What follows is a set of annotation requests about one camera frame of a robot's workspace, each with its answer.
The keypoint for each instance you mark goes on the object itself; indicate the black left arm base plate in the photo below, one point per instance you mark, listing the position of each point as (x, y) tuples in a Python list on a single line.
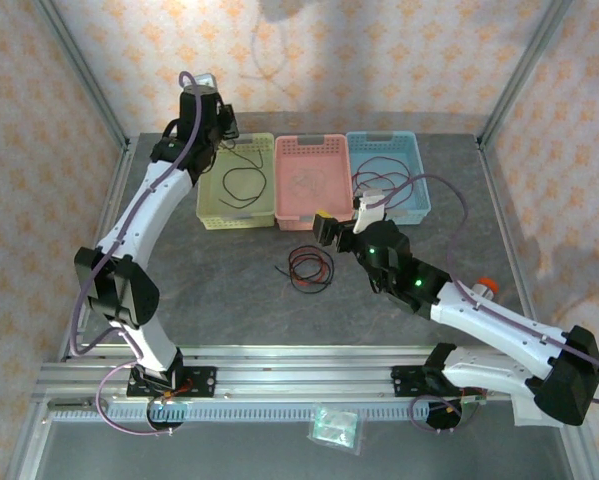
[(204, 382)]

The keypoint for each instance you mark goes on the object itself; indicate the green plastic basket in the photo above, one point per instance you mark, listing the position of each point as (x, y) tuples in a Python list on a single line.
[(209, 200)]

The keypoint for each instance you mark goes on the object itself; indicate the aluminium frame leg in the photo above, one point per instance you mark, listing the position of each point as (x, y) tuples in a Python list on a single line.
[(584, 450), (26, 450)]

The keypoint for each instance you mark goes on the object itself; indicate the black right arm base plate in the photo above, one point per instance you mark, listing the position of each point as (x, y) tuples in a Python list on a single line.
[(404, 382)]

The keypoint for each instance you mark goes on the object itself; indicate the blue plastic basket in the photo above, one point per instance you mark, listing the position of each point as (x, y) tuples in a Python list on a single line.
[(414, 165)]

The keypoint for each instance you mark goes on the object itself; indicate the pink plastic basket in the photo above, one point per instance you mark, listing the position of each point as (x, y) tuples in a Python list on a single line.
[(334, 165)]

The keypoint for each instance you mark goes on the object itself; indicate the clear plastic bag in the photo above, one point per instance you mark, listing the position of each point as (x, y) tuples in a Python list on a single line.
[(336, 427)]

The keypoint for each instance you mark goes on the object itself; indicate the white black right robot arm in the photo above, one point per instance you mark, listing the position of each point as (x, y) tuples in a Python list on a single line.
[(489, 320)]

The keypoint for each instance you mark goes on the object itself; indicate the bottle with orange cap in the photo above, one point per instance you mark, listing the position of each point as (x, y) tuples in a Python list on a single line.
[(486, 286)]

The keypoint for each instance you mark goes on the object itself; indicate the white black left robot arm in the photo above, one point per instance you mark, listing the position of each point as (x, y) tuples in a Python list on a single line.
[(149, 210)]

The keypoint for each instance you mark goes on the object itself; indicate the aluminium rail beam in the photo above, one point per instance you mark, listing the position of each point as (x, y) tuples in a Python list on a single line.
[(299, 375)]

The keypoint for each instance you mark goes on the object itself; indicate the aluminium frame post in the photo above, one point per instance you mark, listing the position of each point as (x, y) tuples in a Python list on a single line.
[(524, 65), (79, 65)]

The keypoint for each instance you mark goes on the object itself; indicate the white pouch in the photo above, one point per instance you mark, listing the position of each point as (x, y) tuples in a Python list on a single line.
[(524, 415)]

